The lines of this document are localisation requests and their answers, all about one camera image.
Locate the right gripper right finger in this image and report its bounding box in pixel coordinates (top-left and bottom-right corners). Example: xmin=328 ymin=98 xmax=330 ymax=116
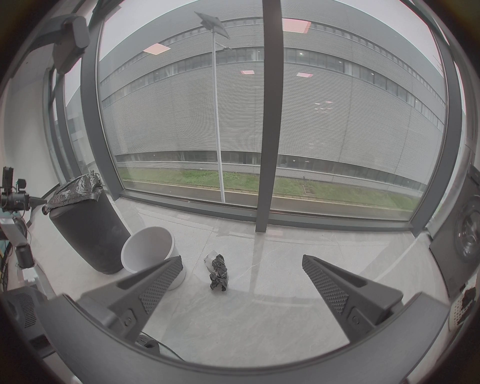
xmin=302 ymin=254 xmax=404 ymax=344

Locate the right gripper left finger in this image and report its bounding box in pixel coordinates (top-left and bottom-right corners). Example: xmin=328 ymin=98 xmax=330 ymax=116
xmin=79 ymin=256 xmax=184 ymax=344

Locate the black plastic bag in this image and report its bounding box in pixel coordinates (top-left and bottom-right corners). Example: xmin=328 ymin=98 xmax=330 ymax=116
xmin=42 ymin=169 xmax=104 ymax=215

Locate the white trash bin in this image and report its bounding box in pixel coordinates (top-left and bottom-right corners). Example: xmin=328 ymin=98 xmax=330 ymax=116
xmin=121 ymin=226 xmax=187 ymax=291

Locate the crumpled black plastic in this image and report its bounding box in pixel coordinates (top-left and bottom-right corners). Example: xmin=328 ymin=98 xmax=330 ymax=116
xmin=209 ymin=254 xmax=229 ymax=292

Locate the white perforated basket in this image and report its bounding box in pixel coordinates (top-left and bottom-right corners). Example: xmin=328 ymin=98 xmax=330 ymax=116
xmin=448 ymin=272 xmax=480 ymax=332

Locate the window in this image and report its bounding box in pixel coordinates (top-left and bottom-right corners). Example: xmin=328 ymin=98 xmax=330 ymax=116
xmin=43 ymin=0 xmax=469 ymax=237

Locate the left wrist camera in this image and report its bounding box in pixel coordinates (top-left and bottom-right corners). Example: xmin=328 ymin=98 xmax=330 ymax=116
xmin=2 ymin=167 xmax=28 ymax=194

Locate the black cable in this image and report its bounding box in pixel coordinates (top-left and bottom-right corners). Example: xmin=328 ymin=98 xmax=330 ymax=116
xmin=137 ymin=334 xmax=185 ymax=361

